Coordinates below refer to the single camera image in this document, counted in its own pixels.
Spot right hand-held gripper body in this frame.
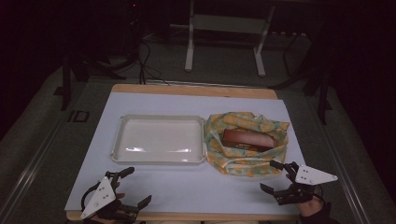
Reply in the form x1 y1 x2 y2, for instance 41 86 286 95
274 163 339 206

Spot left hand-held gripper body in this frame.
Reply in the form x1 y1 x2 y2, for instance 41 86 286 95
79 175 138 223

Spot yellow green patterned cloth bag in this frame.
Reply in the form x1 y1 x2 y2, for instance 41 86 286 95
204 111 290 178

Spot person's left hand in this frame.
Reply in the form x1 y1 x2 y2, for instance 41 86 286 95
90 191 126 224

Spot person's right hand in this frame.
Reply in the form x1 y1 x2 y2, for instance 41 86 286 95
296 193 325 217

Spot pale table mat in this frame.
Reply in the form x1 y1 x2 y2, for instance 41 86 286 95
64 91 308 217

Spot white plastic tray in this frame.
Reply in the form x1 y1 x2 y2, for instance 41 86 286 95
109 113 207 165

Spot black metal stand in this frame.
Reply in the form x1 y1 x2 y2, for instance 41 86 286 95
269 31 333 126
53 50 127 112

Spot white metal stand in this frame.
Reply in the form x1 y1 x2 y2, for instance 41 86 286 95
184 0 277 77

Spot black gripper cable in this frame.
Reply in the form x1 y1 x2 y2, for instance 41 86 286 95
80 182 101 211

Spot black floor cables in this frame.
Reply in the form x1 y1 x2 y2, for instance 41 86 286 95
135 18 171 86

